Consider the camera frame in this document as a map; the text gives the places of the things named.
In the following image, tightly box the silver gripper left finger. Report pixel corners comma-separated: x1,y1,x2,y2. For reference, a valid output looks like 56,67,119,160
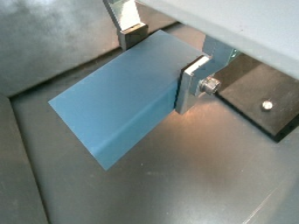
103,0,148,51

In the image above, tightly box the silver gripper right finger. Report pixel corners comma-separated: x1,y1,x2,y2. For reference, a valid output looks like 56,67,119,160
175,36,239,115

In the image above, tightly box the blue rectangular block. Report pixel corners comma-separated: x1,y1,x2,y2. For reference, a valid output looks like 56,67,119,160
49,31,201,170

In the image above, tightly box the black curved fixture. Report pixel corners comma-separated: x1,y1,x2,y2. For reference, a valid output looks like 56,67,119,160
215,53,299,143

